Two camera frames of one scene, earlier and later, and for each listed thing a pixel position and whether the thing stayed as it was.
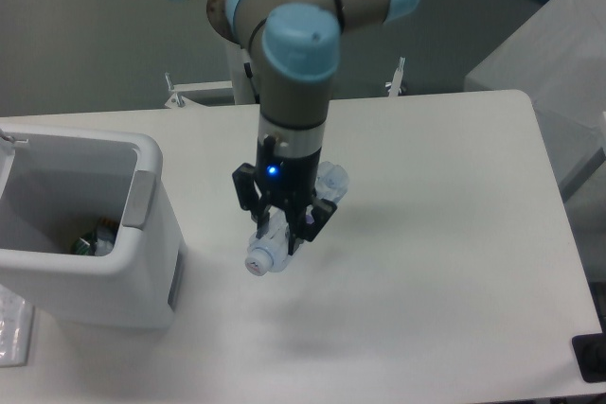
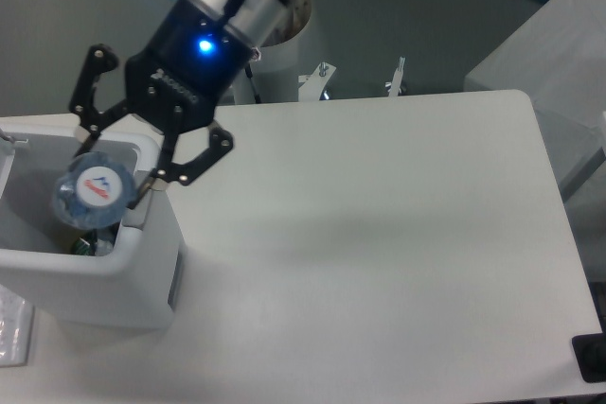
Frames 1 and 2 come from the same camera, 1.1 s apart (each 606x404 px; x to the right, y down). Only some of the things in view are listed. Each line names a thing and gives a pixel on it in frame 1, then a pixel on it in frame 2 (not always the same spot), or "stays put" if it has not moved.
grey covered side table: [559, 61] stays put
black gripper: [292, 182] to [193, 56]
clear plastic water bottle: [272, 253] to [93, 190]
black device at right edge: [590, 354] stays put
